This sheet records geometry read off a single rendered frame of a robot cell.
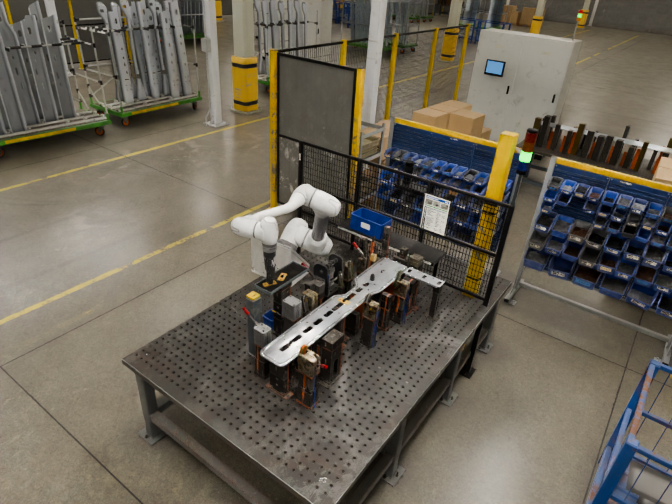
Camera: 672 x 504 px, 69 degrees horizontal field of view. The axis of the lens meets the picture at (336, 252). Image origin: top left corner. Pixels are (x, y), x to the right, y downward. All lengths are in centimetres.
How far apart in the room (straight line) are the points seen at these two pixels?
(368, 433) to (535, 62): 774
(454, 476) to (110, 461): 228
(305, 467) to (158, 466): 128
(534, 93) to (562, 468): 693
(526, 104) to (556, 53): 92
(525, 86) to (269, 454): 808
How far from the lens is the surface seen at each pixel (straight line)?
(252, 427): 289
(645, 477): 354
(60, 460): 393
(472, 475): 375
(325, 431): 287
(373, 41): 752
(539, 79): 957
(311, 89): 568
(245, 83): 1074
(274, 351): 285
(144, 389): 350
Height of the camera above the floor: 292
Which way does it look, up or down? 31 degrees down
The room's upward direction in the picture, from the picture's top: 4 degrees clockwise
